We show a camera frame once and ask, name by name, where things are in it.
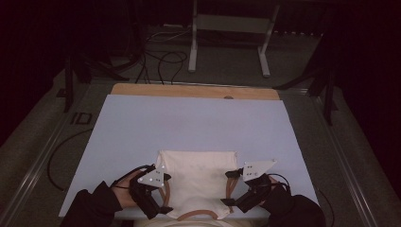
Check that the cream baby bodysuit brown trim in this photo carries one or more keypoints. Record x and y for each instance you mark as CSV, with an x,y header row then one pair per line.
x,y
198,183

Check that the white metal stand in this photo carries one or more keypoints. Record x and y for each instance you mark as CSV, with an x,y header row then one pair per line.
x,y
233,23

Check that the metal floor rail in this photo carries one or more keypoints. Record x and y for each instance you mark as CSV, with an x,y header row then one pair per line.
x,y
31,176
355,189

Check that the light blue table mat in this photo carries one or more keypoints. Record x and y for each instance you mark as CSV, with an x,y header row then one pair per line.
x,y
189,126

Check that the black tripod stand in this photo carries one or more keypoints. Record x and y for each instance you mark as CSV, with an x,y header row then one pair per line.
x,y
329,94
68,85

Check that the person's right hand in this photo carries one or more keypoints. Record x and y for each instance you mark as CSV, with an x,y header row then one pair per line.
x,y
273,181

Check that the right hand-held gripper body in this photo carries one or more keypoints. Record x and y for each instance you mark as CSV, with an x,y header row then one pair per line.
x,y
257,170

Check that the person's left hand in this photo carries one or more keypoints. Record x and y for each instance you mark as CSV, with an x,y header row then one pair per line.
x,y
124,194

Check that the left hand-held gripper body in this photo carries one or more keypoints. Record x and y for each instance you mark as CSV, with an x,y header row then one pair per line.
x,y
151,178

